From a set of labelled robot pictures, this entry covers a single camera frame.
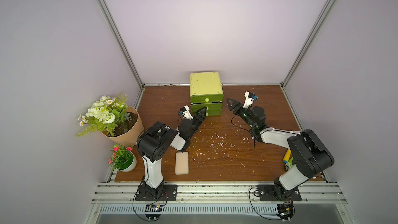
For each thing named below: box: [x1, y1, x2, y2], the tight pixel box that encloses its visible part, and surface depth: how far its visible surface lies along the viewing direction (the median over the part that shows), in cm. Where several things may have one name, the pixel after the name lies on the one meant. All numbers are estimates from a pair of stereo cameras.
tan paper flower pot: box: [101, 105, 145, 147], surface depth 80 cm
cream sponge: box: [175, 151, 190, 176], surface depth 83 cm
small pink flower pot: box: [107, 143, 138, 174], surface depth 74 cm
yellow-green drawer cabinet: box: [189, 71, 224, 117], surface depth 93 cm
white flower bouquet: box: [76, 91, 131, 137], surface depth 68 cm
